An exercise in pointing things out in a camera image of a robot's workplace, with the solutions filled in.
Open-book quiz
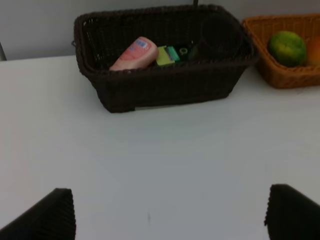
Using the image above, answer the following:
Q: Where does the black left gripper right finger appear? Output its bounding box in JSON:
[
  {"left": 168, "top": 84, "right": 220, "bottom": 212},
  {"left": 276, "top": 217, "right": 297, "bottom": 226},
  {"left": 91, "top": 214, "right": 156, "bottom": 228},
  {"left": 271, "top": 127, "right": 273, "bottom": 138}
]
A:
[{"left": 264, "top": 184, "right": 320, "bottom": 240}]

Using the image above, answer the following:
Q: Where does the pink lotion bottle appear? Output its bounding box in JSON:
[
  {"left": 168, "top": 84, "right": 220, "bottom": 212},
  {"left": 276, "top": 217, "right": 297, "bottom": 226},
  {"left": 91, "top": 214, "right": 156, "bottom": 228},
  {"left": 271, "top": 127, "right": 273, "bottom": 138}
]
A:
[{"left": 109, "top": 36, "right": 159, "bottom": 71}]

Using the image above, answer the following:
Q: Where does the dark brown wicker basket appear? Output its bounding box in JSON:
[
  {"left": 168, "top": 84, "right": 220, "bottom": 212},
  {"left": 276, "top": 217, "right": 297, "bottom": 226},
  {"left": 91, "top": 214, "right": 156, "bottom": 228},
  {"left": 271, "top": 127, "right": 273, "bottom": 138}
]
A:
[{"left": 73, "top": 3, "right": 259, "bottom": 113}]

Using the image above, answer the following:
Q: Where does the translucent pink plastic cup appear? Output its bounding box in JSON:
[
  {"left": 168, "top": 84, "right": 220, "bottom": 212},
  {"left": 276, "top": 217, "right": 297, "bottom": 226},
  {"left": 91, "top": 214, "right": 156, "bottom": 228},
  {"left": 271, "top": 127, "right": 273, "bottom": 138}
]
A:
[{"left": 189, "top": 13, "right": 243, "bottom": 61}]

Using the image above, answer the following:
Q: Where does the orange wicker basket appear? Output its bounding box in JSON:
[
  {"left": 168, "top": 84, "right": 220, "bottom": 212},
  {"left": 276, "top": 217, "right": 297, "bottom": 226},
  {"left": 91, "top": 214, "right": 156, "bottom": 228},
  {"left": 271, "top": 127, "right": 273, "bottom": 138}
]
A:
[{"left": 242, "top": 13, "right": 320, "bottom": 89}]

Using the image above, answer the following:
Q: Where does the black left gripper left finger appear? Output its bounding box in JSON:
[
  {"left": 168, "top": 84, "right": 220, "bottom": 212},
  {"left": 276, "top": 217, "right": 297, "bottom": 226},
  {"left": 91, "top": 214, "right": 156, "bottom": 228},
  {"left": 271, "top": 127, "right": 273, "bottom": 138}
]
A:
[{"left": 0, "top": 188, "right": 76, "bottom": 240}]

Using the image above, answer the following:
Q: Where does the dark green pump bottle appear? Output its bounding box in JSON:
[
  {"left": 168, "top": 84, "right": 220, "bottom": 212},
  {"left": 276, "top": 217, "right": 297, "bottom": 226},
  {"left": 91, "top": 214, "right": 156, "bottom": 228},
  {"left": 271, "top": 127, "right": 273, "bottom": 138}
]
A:
[{"left": 155, "top": 42, "right": 195, "bottom": 66}]

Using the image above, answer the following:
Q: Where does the green mango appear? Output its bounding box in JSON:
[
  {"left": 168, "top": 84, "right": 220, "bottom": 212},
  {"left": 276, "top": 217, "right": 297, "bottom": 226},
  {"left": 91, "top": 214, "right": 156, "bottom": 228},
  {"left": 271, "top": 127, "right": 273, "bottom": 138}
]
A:
[{"left": 267, "top": 31, "right": 307, "bottom": 68}]

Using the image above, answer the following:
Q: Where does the red yellow peach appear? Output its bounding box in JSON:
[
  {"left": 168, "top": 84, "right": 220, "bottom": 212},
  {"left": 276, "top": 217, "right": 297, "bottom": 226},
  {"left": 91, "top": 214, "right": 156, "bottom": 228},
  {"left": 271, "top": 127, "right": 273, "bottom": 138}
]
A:
[{"left": 306, "top": 36, "right": 320, "bottom": 66}]

